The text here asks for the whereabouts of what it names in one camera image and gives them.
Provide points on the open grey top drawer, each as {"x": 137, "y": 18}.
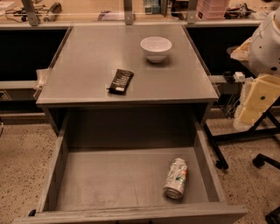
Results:
{"x": 109, "y": 167}

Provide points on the grey metal post right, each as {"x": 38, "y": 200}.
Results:
{"x": 191, "y": 12}

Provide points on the grey metal post left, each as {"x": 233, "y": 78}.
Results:
{"x": 32, "y": 16}

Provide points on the black side table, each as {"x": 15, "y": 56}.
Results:
{"x": 250, "y": 134}

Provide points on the grey metal post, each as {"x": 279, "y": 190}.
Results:
{"x": 128, "y": 12}
{"x": 191, "y": 12}
{"x": 32, "y": 16}

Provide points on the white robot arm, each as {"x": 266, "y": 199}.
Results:
{"x": 262, "y": 53}

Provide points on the grey metal post middle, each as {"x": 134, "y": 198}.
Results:
{"x": 128, "y": 12}

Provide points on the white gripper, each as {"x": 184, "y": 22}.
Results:
{"x": 266, "y": 49}

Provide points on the white green 7up can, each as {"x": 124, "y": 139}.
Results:
{"x": 174, "y": 185}

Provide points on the white ceramic bowl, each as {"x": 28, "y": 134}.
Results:
{"x": 156, "y": 49}

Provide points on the grey cabinet counter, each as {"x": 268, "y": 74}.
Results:
{"x": 91, "y": 55}

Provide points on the pink stacked bins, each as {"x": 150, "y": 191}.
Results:
{"x": 211, "y": 9}

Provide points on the white power adapter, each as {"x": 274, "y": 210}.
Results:
{"x": 239, "y": 76}

